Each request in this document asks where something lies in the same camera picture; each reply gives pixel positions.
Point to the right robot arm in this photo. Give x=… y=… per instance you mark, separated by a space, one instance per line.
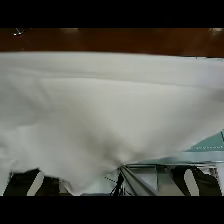
x=204 y=186

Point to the silver frame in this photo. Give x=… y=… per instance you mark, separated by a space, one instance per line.
x=137 y=185

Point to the white garment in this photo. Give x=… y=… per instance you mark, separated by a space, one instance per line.
x=100 y=110

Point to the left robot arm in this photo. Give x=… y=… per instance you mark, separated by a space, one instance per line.
x=19 y=184

